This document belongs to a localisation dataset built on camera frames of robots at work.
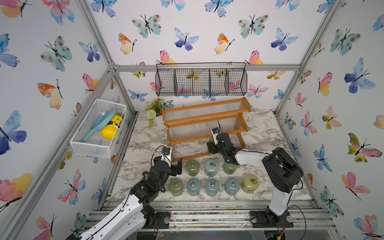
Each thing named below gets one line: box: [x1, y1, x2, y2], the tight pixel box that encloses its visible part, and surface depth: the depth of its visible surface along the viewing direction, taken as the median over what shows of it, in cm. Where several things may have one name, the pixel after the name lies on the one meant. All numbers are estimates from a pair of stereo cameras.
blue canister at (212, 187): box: [205, 178, 220, 197], surface depth 80 cm
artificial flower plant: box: [145, 97, 165, 129], surface depth 104 cm
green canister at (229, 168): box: [223, 160, 239, 175], surface depth 88 cm
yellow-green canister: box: [241, 174, 260, 194], surface depth 79 cm
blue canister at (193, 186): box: [186, 178, 202, 196], surface depth 80 cm
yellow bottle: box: [100, 112, 125, 140], surface depth 71 cm
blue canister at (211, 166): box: [204, 158, 219, 178], surface depth 86 cm
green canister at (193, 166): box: [186, 159, 200, 177], surface depth 86 cm
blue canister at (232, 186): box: [225, 177, 241, 196], surface depth 80 cm
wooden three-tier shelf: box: [162, 97, 252, 163], surface depth 97 cm
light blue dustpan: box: [80, 108, 117, 143], surface depth 70 cm
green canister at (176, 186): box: [169, 178, 184, 197], surface depth 79 cm
